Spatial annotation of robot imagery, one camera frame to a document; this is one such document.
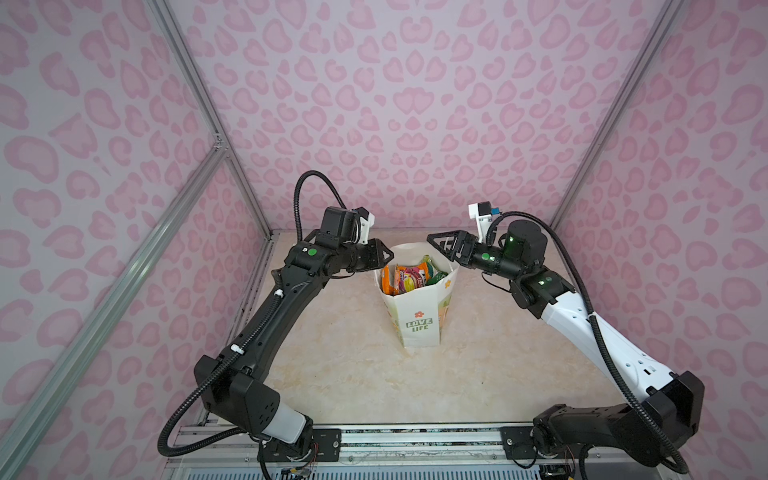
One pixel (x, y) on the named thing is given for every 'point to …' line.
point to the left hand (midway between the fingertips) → (392, 250)
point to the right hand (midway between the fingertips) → (437, 241)
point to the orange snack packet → (387, 289)
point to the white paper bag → (419, 316)
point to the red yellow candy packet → (408, 279)
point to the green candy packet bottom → (429, 271)
